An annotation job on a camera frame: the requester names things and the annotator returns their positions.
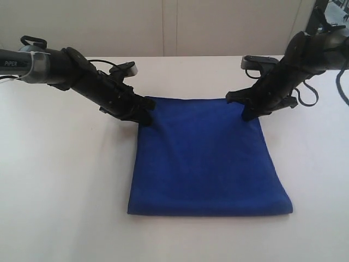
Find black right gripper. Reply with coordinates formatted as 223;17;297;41
226;32;325;122

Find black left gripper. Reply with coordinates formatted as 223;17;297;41
61;47;155;126

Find blue microfiber cloth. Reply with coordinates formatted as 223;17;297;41
128;97;293;217

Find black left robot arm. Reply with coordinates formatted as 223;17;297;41
1;35;155;126

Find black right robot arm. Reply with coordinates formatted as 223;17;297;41
226;25;348;121

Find beige cabinet doors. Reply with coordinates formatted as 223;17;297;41
1;1;315;57

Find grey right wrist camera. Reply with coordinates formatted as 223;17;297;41
240;55;279;71

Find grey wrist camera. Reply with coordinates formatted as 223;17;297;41
109;61;138;78
240;55;279;71

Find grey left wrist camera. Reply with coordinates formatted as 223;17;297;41
109;61;138;78

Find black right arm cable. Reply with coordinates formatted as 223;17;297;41
296;79;321;108

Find dark window frame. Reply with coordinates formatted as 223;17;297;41
305;0;329;34

